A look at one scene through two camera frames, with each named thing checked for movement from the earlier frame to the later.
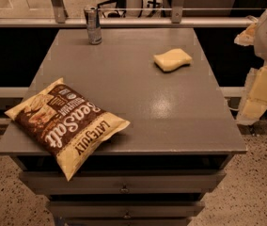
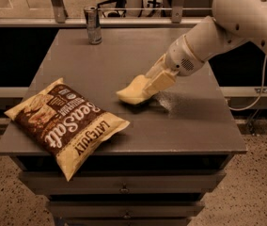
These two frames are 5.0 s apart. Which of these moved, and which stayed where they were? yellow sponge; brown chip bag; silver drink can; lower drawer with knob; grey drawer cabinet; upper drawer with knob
Moved: yellow sponge
Stayed: grey drawer cabinet; silver drink can; upper drawer with knob; lower drawer with knob; brown chip bag
